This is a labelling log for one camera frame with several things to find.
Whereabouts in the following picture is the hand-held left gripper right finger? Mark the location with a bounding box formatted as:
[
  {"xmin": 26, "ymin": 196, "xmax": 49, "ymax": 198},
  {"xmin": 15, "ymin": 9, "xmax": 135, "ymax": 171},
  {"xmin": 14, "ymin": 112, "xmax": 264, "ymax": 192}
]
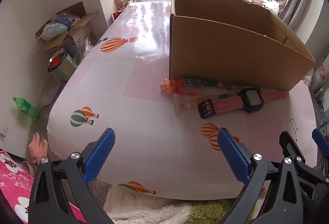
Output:
[{"xmin": 217, "ymin": 128, "xmax": 306, "ymax": 224}]

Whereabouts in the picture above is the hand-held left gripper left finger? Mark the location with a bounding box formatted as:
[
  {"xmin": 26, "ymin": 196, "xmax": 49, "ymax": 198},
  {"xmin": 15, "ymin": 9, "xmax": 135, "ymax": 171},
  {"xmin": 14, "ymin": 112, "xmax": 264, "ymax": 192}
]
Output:
[{"xmin": 28, "ymin": 128, "xmax": 116, "ymax": 224}]

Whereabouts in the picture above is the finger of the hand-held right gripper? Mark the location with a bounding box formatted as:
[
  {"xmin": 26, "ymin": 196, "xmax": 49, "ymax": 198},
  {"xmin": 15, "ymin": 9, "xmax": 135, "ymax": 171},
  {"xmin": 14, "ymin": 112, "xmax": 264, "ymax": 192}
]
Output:
[
  {"xmin": 279, "ymin": 131, "xmax": 329, "ymax": 189},
  {"xmin": 312, "ymin": 129, "xmax": 329, "ymax": 158}
]

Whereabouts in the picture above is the pink strap digital watch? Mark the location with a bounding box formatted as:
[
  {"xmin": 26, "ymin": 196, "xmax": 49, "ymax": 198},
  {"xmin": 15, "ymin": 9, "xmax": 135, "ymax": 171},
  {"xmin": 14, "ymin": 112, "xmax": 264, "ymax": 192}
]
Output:
[{"xmin": 197, "ymin": 87, "xmax": 288, "ymax": 119}]

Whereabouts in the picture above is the multicoloured bead necklace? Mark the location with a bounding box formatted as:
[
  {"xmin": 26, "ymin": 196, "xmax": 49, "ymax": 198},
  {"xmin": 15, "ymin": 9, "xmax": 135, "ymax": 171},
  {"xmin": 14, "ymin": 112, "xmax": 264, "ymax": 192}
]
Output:
[{"xmin": 172, "ymin": 77, "xmax": 239, "ymax": 111}]

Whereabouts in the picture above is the orange bead bracelet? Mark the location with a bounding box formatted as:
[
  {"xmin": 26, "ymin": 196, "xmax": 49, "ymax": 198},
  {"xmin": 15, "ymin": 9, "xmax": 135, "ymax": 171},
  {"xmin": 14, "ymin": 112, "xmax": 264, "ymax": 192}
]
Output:
[{"xmin": 160, "ymin": 79, "xmax": 186, "ymax": 94}]

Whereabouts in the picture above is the large cardboard box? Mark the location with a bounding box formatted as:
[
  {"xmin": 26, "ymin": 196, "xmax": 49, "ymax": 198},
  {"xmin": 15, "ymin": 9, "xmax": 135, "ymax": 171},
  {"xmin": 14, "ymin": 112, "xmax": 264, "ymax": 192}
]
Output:
[{"xmin": 168, "ymin": 0, "xmax": 316, "ymax": 92}]

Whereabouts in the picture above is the green shaggy rug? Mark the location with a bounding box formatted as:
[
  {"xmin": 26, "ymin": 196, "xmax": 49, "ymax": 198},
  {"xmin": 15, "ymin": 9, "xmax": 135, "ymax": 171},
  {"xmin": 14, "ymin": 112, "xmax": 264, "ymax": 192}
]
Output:
[{"xmin": 190, "ymin": 198, "xmax": 265, "ymax": 224}]

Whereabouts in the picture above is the white shaggy rug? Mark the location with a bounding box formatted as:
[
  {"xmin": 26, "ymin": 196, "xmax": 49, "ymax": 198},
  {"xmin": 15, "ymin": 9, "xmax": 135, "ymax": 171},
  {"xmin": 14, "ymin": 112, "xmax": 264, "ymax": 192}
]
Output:
[{"xmin": 103, "ymin": 184, "xmax": 193, "ymax": 224}]

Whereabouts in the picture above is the green plastic bottle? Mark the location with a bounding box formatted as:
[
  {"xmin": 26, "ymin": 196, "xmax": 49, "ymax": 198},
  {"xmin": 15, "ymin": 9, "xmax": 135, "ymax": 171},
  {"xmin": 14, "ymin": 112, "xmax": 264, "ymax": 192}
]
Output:
[{"xmin": 12, "ymin": 96, "xmax": 42, "ymax": 120}]

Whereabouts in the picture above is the metal tin bucket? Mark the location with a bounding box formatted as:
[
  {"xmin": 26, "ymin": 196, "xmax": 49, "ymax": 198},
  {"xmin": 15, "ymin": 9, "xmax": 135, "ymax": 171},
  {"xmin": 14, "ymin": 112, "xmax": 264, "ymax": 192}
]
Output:
[{"xmin": 50, "ymin": 56, "xmax": 78, "ymax": 81}]

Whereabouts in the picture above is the pink floral mat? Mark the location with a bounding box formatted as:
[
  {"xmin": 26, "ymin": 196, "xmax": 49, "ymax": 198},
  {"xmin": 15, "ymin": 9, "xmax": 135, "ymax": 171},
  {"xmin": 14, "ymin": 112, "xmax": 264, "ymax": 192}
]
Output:
[{"xmin": 0, "ymin": 148, "xmax": 88, "ymax": 224}]

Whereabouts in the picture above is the printed cardboard storage box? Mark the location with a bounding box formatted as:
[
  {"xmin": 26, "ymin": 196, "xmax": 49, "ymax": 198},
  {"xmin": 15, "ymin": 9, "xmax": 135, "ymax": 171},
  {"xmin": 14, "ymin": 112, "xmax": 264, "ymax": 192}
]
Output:
[{"xmin": 35, "ymin": 1, "xmax": 100, "ymax": 55}]

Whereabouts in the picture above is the white printed plastic bag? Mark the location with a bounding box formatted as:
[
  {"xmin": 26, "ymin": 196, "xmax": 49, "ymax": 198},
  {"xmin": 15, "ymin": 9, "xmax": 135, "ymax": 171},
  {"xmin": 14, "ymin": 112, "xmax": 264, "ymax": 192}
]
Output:
[{"xmin": 41, "ymin": 22, "xmax": 68, "ymax": 42}]

